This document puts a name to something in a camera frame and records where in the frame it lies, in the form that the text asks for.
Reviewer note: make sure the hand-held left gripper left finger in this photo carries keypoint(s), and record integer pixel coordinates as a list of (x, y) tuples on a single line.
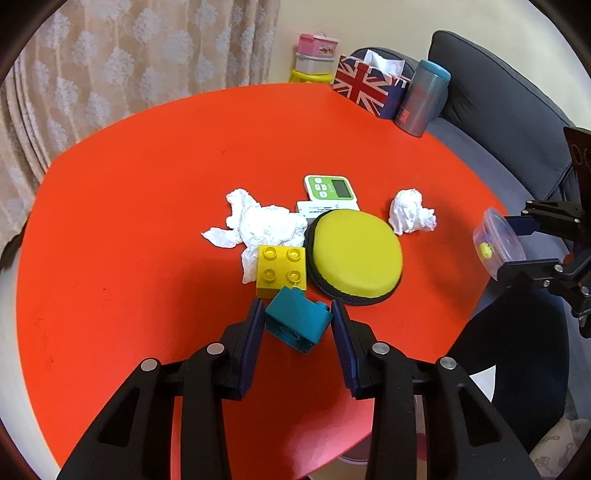
[(253, 337)]

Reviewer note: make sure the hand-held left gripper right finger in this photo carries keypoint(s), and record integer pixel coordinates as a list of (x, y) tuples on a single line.
[(342, 341)]

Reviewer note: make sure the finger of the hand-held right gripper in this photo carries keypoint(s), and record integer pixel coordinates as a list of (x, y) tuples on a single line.
[(526, 272), (521, 225)]

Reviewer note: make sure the clear plastic container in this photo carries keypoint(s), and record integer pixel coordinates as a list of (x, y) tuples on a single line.
[(496, 244)]

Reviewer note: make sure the teal building block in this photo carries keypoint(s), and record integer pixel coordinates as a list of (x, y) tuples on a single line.
[(295, 323)]

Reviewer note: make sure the white usb token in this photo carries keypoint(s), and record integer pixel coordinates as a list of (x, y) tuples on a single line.
[(311, 208)]

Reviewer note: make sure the yellow building block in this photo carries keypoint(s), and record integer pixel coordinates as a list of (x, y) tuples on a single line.
[(281, 270)]

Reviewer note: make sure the person's dark trouser leg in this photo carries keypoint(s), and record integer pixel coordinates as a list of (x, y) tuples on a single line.
[(521, 360)]

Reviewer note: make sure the yellow-green round zip case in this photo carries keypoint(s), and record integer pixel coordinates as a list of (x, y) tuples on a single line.
[(353, 254)]

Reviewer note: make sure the grey sofa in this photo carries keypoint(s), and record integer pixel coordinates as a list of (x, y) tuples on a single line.
[(498, 106)]

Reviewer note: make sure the small crumpled white tissue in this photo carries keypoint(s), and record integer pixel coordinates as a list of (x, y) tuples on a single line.
[(411, 210)]

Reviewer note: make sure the large crumpled white tissue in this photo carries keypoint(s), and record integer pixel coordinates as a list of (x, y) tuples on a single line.
[(268, 224)]

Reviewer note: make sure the green white digital timer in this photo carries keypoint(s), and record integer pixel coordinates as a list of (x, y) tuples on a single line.
[(330, 188)]

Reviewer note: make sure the grey tumbler with teal lid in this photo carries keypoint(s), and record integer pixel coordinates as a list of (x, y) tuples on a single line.
[(422, 99)]

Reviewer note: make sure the patterned beige cushion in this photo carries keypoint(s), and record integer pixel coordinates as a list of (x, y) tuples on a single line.
[(556, 447)]

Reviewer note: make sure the flag print tissue box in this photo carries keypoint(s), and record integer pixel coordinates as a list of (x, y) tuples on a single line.
[(364, 85)]

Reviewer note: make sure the white tissue sheet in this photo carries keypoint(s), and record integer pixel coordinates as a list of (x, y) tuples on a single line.
[(383, 62)]

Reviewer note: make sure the yellow plastic stool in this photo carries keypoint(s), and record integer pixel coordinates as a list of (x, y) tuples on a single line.
[(311, 77)]

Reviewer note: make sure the white storage box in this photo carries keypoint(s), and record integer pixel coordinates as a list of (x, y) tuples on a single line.
[(314, 64)]

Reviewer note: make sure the pink storage box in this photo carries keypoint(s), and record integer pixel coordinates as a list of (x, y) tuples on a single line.
[(318, 45)]

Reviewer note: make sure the beige patterned curtain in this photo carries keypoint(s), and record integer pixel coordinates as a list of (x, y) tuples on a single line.
[(115, 60)]

